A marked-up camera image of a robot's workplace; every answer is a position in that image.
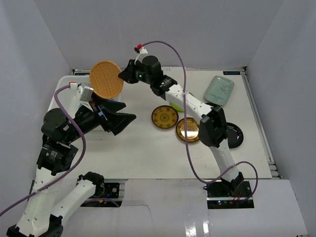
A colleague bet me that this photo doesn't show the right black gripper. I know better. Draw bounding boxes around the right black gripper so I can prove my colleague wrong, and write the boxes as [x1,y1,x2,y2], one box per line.
[118,60,153,86]

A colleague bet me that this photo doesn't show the woven bamboo round tray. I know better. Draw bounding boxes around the woven bamboo round tray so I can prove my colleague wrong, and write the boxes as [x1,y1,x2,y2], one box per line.
[89,61,123,99]

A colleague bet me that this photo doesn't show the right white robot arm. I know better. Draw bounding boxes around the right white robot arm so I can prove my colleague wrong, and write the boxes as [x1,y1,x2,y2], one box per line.
[118,56,244,197]

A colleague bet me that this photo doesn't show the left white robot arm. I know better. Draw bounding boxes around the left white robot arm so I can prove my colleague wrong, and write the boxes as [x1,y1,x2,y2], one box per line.
[6,94,136,237]

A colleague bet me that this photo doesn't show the yellow patterned plate dark rim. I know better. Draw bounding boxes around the yellow patterned plate dark rim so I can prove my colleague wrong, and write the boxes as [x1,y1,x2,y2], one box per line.
[151,105,179,129]

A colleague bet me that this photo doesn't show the lime green round plate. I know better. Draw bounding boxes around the lime green round plate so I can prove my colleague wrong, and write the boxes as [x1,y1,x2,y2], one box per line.
[169,102,184,113]

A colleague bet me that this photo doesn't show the gold centre plate dark rim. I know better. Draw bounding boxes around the gold centre plate dark rim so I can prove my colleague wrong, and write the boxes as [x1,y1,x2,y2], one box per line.
[176,118,199,143]

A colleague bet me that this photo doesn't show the pale green rectangular dish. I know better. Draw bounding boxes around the pale green rectangular dish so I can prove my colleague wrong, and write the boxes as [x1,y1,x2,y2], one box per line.
[204,76,235,106]

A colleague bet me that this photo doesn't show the dark label sticker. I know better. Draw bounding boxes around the dark label sticker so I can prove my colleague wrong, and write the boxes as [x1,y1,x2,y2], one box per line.
[223,71,240,75]

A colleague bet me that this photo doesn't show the black round plate lower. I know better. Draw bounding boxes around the black round plate lower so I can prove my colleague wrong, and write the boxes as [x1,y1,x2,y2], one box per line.
[224,122,244,149]

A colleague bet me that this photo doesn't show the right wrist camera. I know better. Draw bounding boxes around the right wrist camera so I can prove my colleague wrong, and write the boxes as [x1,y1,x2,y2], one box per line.
[134,44,148,56]

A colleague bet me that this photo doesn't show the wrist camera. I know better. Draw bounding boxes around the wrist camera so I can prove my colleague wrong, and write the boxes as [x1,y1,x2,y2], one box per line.
[69,81,94,111]
[134,44,148,56]

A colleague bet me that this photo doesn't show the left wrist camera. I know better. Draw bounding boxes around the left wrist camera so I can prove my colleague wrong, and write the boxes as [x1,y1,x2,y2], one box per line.
[69,81,94,111]

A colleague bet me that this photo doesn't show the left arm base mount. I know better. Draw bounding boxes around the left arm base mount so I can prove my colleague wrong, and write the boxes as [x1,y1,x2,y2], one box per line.
[81,182,122,207]

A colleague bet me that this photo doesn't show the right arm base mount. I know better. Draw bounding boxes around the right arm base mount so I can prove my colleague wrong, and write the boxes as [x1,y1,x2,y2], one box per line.
[203,181,254,210]

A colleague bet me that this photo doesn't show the aluminium frame rail right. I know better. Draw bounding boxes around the aluminium frame rail right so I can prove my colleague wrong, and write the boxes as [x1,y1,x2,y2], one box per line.
[240,66,282,179]

